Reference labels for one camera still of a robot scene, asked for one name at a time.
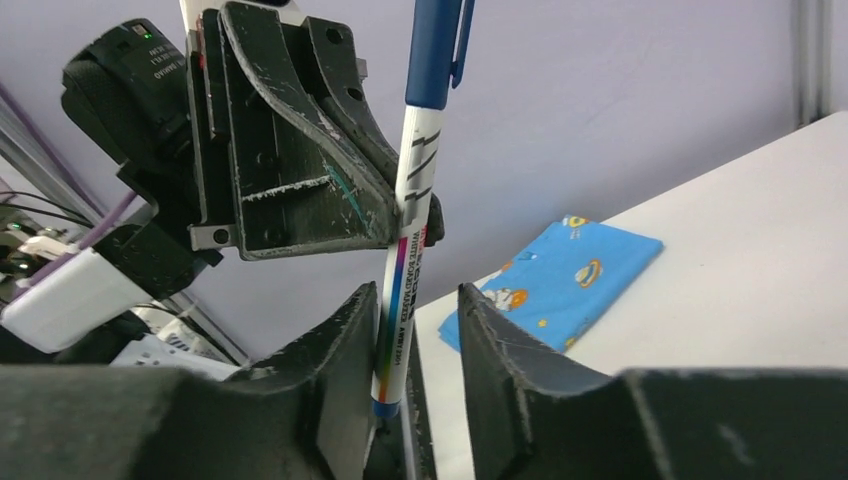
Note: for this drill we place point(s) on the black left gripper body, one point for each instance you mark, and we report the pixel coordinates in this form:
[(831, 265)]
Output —
[(209, 113)]

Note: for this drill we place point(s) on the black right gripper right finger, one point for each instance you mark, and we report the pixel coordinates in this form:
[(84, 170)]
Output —
[(534, 413)]

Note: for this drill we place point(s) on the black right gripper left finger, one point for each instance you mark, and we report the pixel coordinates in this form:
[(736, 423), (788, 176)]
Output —
[(301, 413)]

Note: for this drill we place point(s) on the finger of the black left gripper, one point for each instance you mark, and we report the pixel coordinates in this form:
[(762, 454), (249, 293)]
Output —
[(360, 164), (282, 200)]

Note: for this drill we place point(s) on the blue whiteboard marker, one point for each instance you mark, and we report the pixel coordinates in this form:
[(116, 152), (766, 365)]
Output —
[(439, 43)]

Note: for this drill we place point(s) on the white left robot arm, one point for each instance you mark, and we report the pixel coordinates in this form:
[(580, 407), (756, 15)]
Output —
[(128, 92)]

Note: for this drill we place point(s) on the blue patterned cloth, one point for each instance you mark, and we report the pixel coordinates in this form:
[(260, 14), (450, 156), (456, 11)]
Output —
[(558, 286)]

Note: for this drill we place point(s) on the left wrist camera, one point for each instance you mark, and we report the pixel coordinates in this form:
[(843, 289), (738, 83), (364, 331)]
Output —
[(84, 293)]

